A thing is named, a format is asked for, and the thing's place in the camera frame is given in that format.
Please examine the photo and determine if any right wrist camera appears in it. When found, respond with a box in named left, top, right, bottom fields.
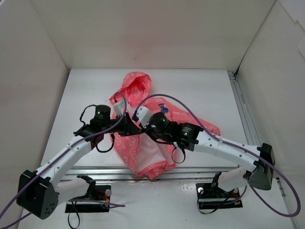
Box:
left=132, top=106, right=153, bottom=128

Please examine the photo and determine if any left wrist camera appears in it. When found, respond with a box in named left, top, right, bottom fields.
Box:
left=113, top=99, right=125, bottom=117

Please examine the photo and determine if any front aluminium rail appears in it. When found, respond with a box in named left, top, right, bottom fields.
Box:
left=61, top=167, right=235, bottom=182

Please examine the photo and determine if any black loose cable loop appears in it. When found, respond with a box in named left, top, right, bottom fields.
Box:
left=66, top=200, right=81, bottom=229

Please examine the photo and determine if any pink hooded printed jacket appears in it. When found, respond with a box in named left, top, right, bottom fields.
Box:
left=114, top=72, right=221, bottom=180

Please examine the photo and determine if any right side aluminium rail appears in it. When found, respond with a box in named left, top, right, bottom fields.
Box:
left=227, top=70, right=285, bottom=198

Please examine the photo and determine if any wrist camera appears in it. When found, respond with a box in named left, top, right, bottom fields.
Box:
left=132, top=106, right=153, bottom=128
left=113, top=99, right=125, bottom=117

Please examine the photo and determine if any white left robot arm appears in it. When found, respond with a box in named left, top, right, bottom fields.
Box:
left=16, top=105, right=140, bottom=219

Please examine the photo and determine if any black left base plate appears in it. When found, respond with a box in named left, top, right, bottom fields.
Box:
left=64, top=184, right=112, bottom=213

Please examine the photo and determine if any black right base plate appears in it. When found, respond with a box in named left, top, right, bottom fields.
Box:
left=195, top=183, right=245, bottom=215

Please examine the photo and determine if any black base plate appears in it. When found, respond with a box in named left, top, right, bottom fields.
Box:
left=64, top=184, right=112, bottom=213
left=195, top=183, right=245, bottom=215

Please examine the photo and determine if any aluminium rail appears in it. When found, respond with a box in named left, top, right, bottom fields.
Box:
left=227, top=70, right=285, bottom=198
left=61, top=167, right=235, bottom=182

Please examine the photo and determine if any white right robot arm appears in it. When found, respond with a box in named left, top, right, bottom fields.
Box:
left=136, top=111, right=275, bottom=197

